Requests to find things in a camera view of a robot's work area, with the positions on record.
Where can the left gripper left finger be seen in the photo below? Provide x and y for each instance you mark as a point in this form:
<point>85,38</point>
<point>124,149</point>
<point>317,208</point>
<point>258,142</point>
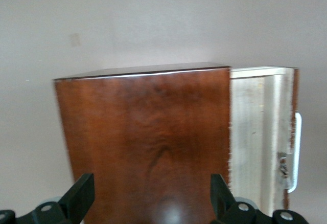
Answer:
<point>76,198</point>

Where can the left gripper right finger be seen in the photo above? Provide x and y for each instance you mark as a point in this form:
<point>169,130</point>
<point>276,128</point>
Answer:
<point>224,203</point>

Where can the dark wooden drawer cabinet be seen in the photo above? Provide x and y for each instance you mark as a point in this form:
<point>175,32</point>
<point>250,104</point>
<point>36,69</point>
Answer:
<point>143,132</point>

